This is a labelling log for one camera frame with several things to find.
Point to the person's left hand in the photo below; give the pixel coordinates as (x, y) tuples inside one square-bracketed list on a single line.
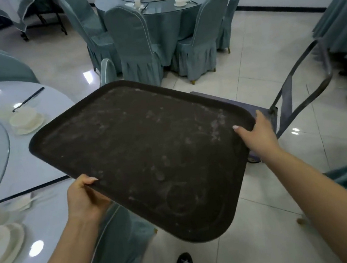
[(85, 200)]

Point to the person's right hand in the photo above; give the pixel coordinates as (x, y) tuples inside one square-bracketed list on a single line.
[(261, 141)]

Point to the white spoon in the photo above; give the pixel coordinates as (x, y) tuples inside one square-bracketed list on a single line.
[(23, 202)]

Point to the black tray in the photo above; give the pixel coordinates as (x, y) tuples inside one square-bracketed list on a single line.
[(148, 158)]

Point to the person's right forearm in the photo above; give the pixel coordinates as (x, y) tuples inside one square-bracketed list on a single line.
[(327, 205)]

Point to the white round table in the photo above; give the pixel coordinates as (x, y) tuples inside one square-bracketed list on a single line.
[(32, 159)]

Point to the blue platform cart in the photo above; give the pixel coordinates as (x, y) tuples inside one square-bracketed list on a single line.
[(262, 111)]

